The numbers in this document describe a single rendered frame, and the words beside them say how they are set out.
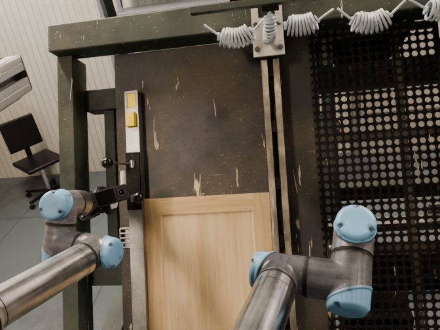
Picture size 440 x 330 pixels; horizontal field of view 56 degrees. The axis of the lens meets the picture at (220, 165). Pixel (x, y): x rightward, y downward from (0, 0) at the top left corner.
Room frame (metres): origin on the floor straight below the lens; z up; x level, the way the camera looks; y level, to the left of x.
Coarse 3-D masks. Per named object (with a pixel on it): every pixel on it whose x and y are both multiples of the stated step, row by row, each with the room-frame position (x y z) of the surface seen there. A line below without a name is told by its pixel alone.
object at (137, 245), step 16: (128, 128) 1.38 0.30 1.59; (128, 144) 1.35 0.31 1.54; (144, 176) 1.32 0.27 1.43; (144, 192) 1.28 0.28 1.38; (144, 224) 1.21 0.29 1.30; (144, 240) 1.18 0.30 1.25; (144, 256) 1.14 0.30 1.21; (144, 272) 1.11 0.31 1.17; (144, 288) 1.09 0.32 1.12; (144, 304) 1.06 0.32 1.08; (144, 320) 1.03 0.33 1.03
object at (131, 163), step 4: (104, 160) 1.23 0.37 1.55; (108, 160) 1.23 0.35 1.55; (112, 160) 1.24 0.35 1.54; (132, 160) 1.30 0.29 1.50; (104, 164) 1.22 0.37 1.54; (108, 164) 1.22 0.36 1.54; (112, 164) 1.23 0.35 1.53; (120, 164) 1.27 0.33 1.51; (124, 164) 1.28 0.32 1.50; (128, 164) 1.29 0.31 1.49; (132, 164) 1.30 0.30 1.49
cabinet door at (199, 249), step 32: (160, 224) 1.20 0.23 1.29; (192, 224) 1.18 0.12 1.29; (224, 224) 1.16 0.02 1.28; (256, 224) 1.14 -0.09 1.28; (160, 256) 1.15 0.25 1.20; (192, 256) 1.13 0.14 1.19; (224, 256) 1.11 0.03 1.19; (160, 288) 1.09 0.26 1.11; (192, 288) 1.07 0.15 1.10; (224, 288) 1.05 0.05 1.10; (160, 320) 1.03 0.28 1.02; (192, 320) 1.02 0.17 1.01; (224, 320) 1.00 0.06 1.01
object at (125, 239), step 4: (120, 228) 1.22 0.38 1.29; (124, 228) 1.21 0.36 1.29; (128, 228) 1.21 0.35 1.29; (120, 232) 1.21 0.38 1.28; (124, 232) 1.21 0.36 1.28; (128, 232) 1.20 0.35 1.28; (120, 236) 1.20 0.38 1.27; (124, 236) 1.22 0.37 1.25; (128, 236) 1.21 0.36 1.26; (120, 240) 1.20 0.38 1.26; (124, 240) 1.21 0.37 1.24; (128, 240) 1.21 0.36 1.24; (124, 244) 1.21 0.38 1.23; (128, 244) 1.20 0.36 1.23
